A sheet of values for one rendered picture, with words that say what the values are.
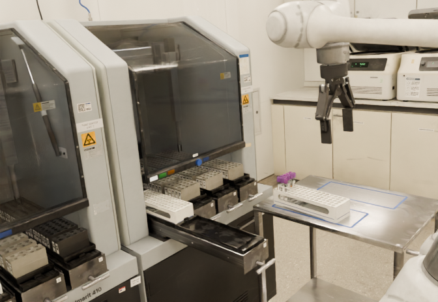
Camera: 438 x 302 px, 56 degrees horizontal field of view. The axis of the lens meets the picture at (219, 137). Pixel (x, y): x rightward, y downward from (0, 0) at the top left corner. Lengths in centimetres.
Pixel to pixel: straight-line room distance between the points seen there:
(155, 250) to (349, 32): 109
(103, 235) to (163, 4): 197
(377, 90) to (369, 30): 259
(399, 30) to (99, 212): 114
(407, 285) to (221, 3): 293
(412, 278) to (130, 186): 104
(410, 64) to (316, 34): 252
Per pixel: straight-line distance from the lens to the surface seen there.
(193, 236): 156
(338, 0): 117
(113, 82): 155
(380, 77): 355
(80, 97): 149
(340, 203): 159
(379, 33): 100
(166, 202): 172
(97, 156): 154
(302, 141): 400
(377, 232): 154
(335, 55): 118
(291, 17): 101
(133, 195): 166
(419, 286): 101
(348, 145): 378
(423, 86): 346
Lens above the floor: 151
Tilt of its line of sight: 14 degrees down
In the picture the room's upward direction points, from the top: 4 degrees counter-clockwise
